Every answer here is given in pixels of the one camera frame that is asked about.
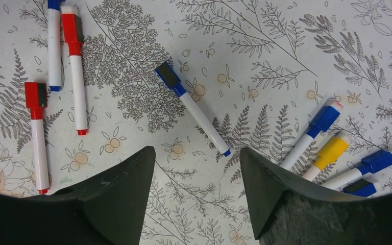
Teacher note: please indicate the red capped marker upper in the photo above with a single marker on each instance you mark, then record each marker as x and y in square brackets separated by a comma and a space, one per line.
[73, 37]

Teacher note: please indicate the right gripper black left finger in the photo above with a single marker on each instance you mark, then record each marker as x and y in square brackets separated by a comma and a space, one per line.
[107, 208]

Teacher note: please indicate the blue capped marker lowest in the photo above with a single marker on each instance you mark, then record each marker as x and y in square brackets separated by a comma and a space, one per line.
[362, 188]

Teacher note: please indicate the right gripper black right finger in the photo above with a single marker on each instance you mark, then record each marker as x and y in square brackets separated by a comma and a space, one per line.
[287, 209]

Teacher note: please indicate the red capped marker lower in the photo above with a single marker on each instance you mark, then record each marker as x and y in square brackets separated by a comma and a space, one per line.
[36, 102]

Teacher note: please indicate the yellow capped marker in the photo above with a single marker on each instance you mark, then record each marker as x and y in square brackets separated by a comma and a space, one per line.
[328, 154]

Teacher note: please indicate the blue capped marker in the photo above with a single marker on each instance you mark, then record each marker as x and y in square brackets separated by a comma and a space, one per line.
[173, 82]
[370, 164]
[54, 45]

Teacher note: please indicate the blue marker white eraser tip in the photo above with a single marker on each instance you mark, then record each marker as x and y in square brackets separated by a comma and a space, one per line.
[321, 122]

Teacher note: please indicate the red capped marker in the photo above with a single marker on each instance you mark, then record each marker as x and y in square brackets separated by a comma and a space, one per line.
[36, 102]
[73, 37]

